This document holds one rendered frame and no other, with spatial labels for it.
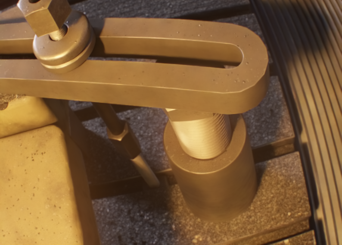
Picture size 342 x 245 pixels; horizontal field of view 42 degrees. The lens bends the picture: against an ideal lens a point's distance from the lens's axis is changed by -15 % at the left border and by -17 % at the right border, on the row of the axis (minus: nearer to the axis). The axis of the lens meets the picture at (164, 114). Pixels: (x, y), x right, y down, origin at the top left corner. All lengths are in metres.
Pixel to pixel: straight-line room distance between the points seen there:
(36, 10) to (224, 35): 0.12
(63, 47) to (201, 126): 0.11
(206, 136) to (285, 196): 0.19
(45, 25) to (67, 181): 0.12
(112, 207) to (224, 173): 0.19
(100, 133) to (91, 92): 0.27
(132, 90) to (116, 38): 0.04
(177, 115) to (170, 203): 0.22
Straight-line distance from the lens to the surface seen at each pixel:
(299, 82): 0.64
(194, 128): 0.35
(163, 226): 0.53
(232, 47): 0.30
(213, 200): 0.45
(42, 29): 0.29
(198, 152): 0.39
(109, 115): 0.40
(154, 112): 0.58
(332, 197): 0.59
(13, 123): 0.38
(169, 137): 0.41
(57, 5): 0.28
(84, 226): 0.35
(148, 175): 0.52
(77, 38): 0.30
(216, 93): 0.29
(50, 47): 0.31
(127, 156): 0.46
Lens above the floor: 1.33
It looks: 61 degrees down
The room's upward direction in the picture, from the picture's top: 24 degrees counter-clockwise
